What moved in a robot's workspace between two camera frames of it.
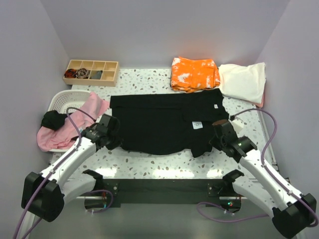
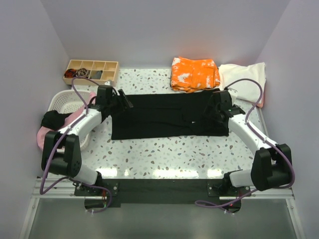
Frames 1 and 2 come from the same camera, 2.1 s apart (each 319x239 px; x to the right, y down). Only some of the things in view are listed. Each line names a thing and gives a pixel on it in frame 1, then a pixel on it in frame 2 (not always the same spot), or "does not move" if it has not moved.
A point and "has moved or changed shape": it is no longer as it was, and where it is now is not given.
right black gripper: x=213 y=142 -> x=234 y=106
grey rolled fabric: x=95 y=74 does not move
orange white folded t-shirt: x=188 y=75 does not move
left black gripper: x=116 y=142 -> x=125 y=102
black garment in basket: x=52 y=119 does not move
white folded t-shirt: x=245 y=82 does not move
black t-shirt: x=164 y=123 has moved or changed shape
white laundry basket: x=62 y=99 does not move
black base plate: x=166 y=190 does not move
